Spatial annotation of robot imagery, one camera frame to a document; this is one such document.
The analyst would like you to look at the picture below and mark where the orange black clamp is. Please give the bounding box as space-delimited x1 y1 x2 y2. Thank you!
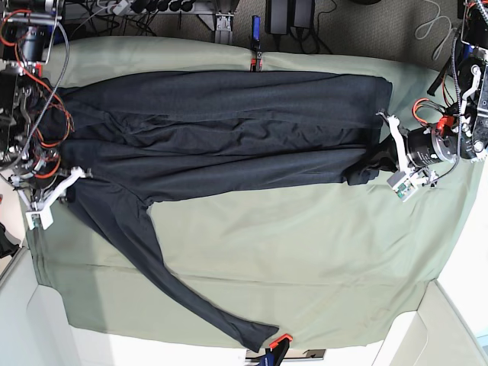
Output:
258 333 293 366
250 15 262 72

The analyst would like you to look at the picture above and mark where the grey aluminium frame bracket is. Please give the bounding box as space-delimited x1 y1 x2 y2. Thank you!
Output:
213 12 234 45

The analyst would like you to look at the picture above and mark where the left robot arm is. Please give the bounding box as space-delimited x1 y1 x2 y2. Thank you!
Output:
365 1 487 188

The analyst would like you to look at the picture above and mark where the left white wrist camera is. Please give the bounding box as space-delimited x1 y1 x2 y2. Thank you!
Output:
387 172 418 202

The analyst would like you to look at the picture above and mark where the green table cloth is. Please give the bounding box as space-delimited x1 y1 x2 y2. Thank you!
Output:
28 37 483 348

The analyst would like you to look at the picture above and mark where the white power strip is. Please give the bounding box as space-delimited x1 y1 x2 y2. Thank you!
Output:
95 0 130 16

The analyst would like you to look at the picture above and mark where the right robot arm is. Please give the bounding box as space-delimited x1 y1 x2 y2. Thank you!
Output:
1 1 90 226

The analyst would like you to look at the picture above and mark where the dark long-sleeve T-shirt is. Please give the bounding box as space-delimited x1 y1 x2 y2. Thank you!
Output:
58 71 393 351

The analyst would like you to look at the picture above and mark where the centre orange black clamp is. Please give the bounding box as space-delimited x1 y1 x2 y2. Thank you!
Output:
250 15 262 72

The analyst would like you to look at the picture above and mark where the bottom orange black clamp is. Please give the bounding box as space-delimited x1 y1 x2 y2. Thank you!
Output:
258 333 293 366

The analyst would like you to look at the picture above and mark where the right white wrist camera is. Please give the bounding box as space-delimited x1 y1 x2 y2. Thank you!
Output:
25 207 53 230

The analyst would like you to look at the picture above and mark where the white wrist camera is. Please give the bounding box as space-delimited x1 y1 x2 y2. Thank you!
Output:
387 172 418 202
25 207 53 230

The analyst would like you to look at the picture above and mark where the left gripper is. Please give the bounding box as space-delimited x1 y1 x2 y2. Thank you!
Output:
365 111 461 183

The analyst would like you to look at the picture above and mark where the black power adapter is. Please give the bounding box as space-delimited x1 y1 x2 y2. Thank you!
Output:
265 0 315 36

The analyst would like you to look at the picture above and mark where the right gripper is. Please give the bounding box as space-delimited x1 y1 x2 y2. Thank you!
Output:
7 152 92 217

